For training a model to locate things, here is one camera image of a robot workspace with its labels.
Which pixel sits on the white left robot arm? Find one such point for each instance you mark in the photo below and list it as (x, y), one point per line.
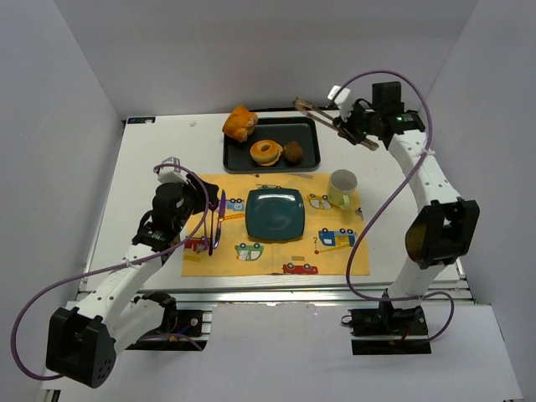
(85, 340)

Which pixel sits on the iridescent table knife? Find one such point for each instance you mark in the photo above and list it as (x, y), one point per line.
(221, 214)

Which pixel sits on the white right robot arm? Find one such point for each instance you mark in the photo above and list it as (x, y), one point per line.
(443, 229)

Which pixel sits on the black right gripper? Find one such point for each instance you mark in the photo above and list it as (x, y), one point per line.
(352, 128)

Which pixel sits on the dark teal square plate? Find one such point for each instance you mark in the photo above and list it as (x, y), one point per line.
(275, 214)

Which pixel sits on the aluminium table frame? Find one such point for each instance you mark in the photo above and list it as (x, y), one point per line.
(197, 141)

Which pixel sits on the left blue table label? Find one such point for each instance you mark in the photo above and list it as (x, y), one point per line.
(141, 120)

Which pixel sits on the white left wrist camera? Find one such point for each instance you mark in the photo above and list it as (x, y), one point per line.
(168, 169)

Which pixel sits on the flat seeded bread slice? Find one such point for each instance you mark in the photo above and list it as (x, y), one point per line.
(267, 163)

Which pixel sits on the orange glazed donut bread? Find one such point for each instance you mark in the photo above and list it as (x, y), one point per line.
(265, 150)

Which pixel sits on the yellow cartoon car placemat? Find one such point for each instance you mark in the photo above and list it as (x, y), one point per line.
(330, 232)

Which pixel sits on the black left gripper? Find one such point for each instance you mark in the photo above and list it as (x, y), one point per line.
(208, 193)

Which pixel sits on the purple iridescent spoon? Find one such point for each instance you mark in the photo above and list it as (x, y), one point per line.
(214, 228)

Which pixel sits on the brown chocolate bread roll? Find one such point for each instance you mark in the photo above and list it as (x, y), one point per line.
(293, 152)

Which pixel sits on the black baking tray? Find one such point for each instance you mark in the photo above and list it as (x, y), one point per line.
(282, 130)

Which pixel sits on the pale green mug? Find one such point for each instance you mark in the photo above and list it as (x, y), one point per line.
(341, 186)

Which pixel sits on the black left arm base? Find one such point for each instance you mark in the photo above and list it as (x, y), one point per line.
(182, 330)

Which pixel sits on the large orange bread loaf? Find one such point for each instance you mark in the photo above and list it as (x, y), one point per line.
(240, 124)

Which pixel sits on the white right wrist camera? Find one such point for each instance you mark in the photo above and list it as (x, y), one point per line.
(343, 100)

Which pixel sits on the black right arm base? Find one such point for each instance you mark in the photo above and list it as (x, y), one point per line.
(372, 334)

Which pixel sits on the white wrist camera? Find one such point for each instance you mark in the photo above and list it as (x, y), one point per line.
(168, 169)
(343, 100)

